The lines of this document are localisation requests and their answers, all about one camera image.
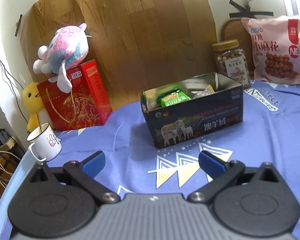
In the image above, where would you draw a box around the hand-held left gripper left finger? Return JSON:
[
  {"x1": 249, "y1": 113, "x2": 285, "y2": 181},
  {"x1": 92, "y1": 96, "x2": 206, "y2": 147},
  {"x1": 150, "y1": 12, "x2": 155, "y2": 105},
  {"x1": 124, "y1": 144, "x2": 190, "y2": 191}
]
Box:
[{"x1": 30, "y1": 151, "x2": 121, "y2": 203}]

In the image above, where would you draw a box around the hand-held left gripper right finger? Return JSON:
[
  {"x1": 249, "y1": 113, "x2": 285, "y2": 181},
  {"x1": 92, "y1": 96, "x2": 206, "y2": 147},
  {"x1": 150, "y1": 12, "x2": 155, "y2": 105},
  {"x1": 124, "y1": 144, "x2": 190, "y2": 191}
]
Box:
[{"x1": 189, "y1": 151, "x2": 281, "y2": 204}]

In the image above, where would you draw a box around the dark printed box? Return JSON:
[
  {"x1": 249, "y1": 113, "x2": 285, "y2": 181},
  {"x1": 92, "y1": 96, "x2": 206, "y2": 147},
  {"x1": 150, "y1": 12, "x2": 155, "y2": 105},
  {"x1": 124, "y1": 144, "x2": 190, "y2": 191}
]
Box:
[{"x1": 141, "y1": 72, "x2": 244, "y2": 149}]

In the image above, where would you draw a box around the green snack packet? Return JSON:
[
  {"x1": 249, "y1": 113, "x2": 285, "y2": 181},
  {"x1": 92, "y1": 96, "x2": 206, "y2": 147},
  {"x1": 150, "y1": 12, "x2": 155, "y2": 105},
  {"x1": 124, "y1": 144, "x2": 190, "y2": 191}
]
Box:
[{"x1": 158, "y1": 89, "x2": 192, "y2": 108}]

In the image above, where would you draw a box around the blue printed tablecloth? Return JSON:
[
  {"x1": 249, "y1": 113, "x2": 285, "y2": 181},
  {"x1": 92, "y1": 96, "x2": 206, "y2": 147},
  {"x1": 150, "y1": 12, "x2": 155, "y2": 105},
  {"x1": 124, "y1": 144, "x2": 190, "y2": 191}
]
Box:
[{"x1": 0, "y1": 79, "x2": 300, "y2": 240}]

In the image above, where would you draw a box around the white enamel mug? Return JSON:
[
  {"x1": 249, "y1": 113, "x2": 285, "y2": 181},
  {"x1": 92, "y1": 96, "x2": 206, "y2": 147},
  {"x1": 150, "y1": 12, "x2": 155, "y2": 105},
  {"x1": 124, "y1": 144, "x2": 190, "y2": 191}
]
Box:
[{"x1": 27, "y1": 123, "x2": 63, "y2": 162}]

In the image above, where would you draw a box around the red gift box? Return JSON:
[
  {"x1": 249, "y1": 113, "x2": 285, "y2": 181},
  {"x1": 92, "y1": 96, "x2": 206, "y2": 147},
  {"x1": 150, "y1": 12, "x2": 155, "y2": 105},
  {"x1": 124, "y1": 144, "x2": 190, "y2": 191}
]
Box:
[{"x1": 37, "y1": 59, "x2": 113, "y2": 132}]

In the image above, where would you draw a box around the silver snack packet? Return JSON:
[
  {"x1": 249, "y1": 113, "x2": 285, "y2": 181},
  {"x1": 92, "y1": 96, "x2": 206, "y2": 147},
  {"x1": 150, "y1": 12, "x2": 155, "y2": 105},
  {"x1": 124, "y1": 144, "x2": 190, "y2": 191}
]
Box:
[{"x1": 189, "y1": 89, "x2": 206, "y2": 100}]

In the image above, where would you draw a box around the clear wrapped snack packet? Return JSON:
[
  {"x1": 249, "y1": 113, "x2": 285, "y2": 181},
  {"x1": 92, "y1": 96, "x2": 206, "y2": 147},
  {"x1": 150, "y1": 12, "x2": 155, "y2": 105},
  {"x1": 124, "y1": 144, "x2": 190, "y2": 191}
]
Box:
[{"x1": 201, "y1": 84, "x2": 216, "y2": 96}]

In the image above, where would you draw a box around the yellow duck toy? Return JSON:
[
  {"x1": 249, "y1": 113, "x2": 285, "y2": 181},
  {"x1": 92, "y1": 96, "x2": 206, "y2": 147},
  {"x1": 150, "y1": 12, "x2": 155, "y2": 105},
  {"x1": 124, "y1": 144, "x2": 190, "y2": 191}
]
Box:
[{"x1": 22, "y1": 82, "x2": 44, "y2": 133}]

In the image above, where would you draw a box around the dark power adapter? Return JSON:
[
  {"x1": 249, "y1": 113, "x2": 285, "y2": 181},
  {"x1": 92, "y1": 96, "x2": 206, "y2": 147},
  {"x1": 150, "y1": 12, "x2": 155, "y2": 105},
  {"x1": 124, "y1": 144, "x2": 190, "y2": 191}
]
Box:
[{"x1": 0, "y1": 128, "x2": 11, "y2": 146}]

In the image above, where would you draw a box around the nut jar with yellow lid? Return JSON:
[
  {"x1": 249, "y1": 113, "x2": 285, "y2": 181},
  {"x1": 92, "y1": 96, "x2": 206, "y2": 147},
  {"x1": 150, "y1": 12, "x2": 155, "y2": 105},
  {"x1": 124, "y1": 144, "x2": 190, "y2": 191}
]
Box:
[{"x1": 212, "y1": 39, "x2": 251, "y2": 89}]

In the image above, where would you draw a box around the pink and blue plush toy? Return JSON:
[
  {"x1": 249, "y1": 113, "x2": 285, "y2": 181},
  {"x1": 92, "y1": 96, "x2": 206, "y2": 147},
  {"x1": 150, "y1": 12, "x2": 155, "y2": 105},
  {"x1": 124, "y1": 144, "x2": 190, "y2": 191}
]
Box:
[{"x1": 32, "y1": 23, "x2": 93, "y2": 93}]

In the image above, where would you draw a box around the pink snack bag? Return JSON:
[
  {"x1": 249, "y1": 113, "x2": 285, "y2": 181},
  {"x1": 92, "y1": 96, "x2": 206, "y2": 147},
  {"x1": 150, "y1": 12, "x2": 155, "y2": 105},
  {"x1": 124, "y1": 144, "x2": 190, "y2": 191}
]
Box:
[{"x1": 241, "y1": 15, "x2": 300, "y2": 86}]

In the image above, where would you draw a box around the small wooden board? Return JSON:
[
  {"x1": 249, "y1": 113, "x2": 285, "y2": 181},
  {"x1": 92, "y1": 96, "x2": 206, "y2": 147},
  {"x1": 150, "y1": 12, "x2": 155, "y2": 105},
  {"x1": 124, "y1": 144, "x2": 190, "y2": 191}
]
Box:
[{"x1": 224, "y1": 19, "x2": 256, "y2": 73}]

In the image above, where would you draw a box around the large wooden board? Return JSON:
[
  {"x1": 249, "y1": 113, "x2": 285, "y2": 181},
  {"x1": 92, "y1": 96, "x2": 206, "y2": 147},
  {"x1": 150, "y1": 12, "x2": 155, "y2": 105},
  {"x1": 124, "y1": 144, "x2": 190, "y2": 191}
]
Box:
[{"x1": 21, "y1": 0, "x2": 218, "y2": 113}]

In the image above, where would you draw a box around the black tape strip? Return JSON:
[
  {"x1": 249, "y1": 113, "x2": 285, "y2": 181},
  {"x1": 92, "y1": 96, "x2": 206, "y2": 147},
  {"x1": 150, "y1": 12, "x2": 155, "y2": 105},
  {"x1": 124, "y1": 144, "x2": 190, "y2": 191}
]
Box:
[{"x1": 229, "y1": 0, "x2": 277, "y2": 18}]

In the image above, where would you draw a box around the bundle of cables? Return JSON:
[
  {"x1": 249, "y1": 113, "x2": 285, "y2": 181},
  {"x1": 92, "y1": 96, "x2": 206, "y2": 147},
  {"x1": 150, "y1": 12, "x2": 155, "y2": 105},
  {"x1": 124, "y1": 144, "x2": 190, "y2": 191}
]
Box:
[{"x1": 0, "y1": 34, "x2": 28, "y2": 195}]

